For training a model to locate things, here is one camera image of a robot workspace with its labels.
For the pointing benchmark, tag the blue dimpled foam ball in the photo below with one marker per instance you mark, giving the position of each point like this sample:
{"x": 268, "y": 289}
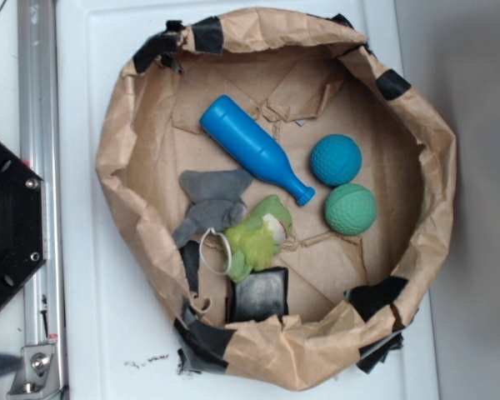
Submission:
{"x": 336, "y": 160}

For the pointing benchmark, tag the green dimpled foam ball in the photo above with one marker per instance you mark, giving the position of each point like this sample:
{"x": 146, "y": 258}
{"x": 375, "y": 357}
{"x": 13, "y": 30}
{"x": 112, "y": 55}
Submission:
{"x": 350, "y": 209}

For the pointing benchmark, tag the grey plush elephant toy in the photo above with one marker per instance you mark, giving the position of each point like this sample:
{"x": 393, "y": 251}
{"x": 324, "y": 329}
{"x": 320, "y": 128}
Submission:
{"x": 216, "y": 201}

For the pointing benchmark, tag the green plush frog toy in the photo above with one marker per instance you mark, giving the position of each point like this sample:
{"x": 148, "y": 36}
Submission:
{"x": 258, "y": 238}

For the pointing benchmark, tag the blue plastic bottle toy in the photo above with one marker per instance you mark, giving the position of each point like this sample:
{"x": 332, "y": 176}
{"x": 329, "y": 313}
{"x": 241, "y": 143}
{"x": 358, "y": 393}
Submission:
{"x": 252, "y": 147}

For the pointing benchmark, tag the white elastic loop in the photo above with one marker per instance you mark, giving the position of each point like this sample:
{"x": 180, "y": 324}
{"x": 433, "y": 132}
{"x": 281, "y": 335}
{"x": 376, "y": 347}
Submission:
{"x": 218, "y": 259}

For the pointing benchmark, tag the black square rubber block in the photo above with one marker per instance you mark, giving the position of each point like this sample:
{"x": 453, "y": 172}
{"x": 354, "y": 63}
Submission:
{"x": 259, "y": 296}

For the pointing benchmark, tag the brown paper bag bin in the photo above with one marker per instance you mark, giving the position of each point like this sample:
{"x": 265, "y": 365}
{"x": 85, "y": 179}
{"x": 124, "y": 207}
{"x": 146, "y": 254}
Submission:
{"x": 301, "y": 77}

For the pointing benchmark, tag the white plastic tray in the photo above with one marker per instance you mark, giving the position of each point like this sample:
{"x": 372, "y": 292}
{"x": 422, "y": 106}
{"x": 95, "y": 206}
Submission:
{"x": 120, "y": 345}

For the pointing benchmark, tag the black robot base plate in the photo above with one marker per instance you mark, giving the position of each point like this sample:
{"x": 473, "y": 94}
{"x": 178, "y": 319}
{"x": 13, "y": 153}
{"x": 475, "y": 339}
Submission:
{"x": 21, "y": 224}

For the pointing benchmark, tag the silver aluminium rail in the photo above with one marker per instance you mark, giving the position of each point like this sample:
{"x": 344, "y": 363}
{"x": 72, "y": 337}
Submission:
{"x": 44, "y": 306}

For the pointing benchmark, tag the silver rail corner bracket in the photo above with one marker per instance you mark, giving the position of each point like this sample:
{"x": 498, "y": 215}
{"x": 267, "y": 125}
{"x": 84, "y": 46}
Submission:
{"x": 38, "y": 377}

